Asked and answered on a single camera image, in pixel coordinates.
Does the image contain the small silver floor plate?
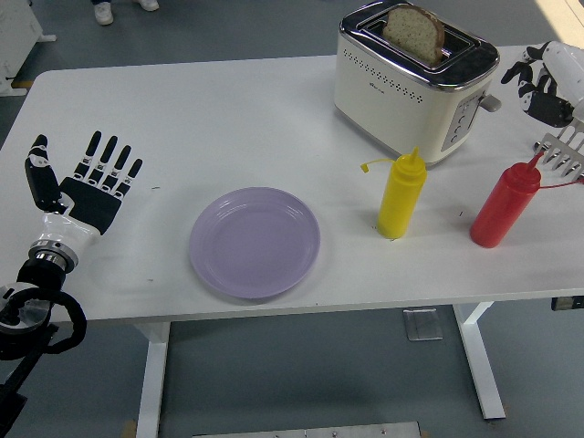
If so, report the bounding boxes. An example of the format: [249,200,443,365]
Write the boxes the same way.
[402,308,443,341]

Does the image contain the cream and chrome toaster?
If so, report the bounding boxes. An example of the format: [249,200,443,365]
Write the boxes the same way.
[332,1,503,168]

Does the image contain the purple round plate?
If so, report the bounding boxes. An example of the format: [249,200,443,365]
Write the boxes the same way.
[189,186,321,301]

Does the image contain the slice of bread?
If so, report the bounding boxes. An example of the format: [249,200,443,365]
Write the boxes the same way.
[381,5,445,65]

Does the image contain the long silver metal plate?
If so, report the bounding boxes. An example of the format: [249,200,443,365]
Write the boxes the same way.
[191,421,423,438]

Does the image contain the black table control box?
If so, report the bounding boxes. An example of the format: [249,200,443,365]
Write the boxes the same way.
[550,296,584,312]

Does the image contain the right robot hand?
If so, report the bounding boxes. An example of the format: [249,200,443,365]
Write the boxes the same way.
[500,40,584,129]

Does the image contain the white table leg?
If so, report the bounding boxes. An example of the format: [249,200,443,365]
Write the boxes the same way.
[452,301,507,421]
[133,320,172,438]

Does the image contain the white machine housing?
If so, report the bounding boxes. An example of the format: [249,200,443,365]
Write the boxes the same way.
[0,0,57,98]

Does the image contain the red squeeze bottle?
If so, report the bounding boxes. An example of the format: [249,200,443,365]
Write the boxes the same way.
[469,152,584,250]

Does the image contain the yellow squeeze bottle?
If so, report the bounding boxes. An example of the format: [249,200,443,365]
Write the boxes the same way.
[360,146,428,240]

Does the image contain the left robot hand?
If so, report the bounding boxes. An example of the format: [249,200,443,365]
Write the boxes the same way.
[24,130,144,250]

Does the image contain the silver metal toast rack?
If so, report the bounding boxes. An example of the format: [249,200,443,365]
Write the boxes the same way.
[532,119,584,180]

